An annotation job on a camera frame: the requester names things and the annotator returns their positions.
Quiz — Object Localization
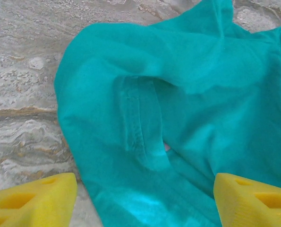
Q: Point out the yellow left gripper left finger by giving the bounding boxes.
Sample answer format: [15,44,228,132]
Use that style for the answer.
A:
[0,172,78,227]

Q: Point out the teal t-shirt with star print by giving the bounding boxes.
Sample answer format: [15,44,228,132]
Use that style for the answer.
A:
[54,0,281,227]

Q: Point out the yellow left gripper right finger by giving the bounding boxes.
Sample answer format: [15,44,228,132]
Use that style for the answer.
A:
[213,172,281,227]

